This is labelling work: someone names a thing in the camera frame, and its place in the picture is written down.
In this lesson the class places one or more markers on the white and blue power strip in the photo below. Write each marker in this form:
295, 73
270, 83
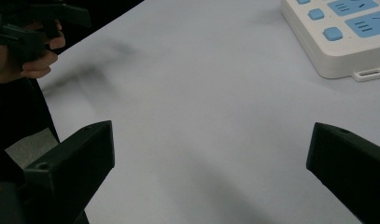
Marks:
337, 40

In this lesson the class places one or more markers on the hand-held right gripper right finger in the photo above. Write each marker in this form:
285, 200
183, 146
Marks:
352, 165

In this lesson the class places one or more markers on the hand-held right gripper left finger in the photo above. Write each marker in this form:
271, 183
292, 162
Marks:
72, 165

